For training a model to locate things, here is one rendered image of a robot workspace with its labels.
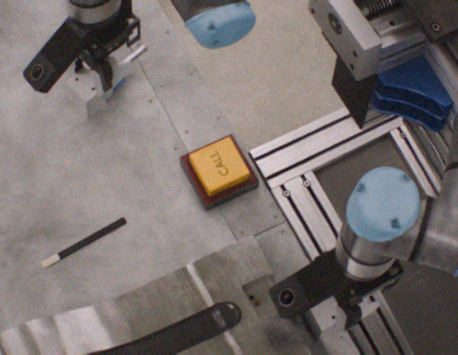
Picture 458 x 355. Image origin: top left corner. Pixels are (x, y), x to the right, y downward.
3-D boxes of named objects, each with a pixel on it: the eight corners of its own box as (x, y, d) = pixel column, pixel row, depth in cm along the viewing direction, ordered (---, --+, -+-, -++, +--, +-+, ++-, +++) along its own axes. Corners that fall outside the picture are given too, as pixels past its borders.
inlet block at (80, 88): (135, 45, 165) (134, 27, 160) (156, 66, 163) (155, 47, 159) (68, 98, 161) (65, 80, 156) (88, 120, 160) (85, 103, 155)
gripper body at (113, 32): (142, 42, 151) (141, -4, 140) (93, 79, 148) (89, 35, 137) (108, 11, 153) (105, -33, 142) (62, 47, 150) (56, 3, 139)
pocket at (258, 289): (271, 280, 145) (273, 271, 142) (290, 313, 143) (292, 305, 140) (239, 295, 144) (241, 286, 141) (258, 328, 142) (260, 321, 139)
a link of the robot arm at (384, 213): (417, 241, 110) (343, 218, 111) (399, 276, 120) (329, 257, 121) (435, 175, 114) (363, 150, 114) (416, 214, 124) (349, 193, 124)
